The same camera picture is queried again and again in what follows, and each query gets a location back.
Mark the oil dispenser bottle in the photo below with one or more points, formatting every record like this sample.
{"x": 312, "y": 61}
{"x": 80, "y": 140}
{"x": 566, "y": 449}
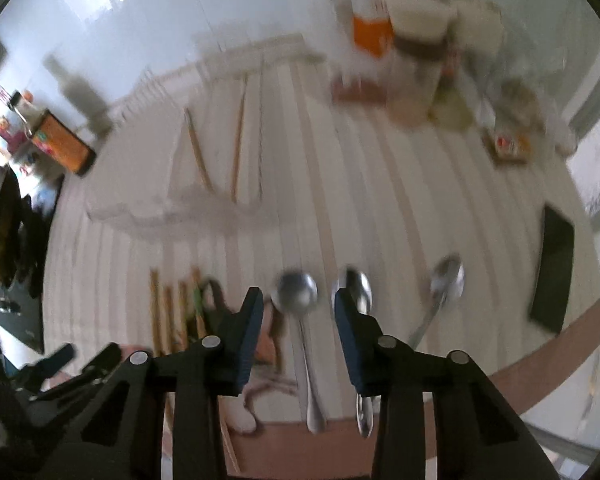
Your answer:
{"x": 476, "y": 36}

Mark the black smartphone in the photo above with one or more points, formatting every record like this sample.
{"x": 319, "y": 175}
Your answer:
{"x": 553, "y": 278}

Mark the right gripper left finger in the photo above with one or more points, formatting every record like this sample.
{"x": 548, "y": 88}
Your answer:
{"x": 221, "y": 363}

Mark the cat pattern table mat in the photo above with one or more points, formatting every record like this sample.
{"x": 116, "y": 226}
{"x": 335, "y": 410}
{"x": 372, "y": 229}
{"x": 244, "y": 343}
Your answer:
{"x": 350, "y": 190}

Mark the orange seasoning packet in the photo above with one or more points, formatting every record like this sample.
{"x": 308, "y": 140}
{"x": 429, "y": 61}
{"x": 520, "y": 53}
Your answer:
{"x": 373, "y": 37}

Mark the slanted steel spoon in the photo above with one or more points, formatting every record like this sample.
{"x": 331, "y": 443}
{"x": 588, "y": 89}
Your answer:
{"x": 446, "y": 284}

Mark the white plastic bag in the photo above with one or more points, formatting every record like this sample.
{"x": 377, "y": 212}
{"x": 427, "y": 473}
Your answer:
{"x": 356, "y": 64}

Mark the small colourful card box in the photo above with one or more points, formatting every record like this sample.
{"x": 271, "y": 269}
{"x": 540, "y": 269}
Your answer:
{"x": 509, "y": 147}

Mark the clear plastic tray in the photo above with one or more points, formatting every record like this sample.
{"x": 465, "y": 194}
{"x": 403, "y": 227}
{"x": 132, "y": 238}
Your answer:
{"x": 146, "y": 178}

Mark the round steel spoon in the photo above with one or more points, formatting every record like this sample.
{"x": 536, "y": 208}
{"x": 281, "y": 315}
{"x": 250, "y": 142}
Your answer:
{"x": 294, "y": 294}

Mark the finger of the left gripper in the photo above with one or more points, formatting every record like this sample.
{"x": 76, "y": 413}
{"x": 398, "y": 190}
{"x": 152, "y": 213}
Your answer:
{"x": 33, "y": 376}
{"x": 91, "y": 374}

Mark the black induction cooker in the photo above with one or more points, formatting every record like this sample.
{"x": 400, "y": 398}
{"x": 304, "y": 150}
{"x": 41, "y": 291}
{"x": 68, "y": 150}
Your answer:
{"x": 21, "y": 312}

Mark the colourful toy container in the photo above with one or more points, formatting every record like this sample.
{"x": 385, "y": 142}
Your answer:
{"x": 15, "y": 148}

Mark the oval steel spoon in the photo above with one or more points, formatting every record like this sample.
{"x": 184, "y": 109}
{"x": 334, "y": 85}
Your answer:
{"x": 357, "y": 283}

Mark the white lid clear jar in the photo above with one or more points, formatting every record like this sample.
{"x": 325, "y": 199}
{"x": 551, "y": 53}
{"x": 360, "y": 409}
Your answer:
{"x": 419, "y": 45}

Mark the clear plastic bag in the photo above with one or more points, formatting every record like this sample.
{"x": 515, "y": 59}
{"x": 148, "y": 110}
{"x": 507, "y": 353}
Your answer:
{"x": 516, "y": 93}

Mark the wooden chopstick green band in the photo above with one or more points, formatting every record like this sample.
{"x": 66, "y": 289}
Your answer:
{"x": 201, "y": 328}

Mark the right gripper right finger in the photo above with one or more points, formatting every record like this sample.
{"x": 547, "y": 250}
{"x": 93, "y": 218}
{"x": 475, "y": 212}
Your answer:
{"x": 377, "y": 363}

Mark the soy sauce bottle orange label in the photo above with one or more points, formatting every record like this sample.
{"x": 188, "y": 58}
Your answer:
{"x": 52, "y": 137}

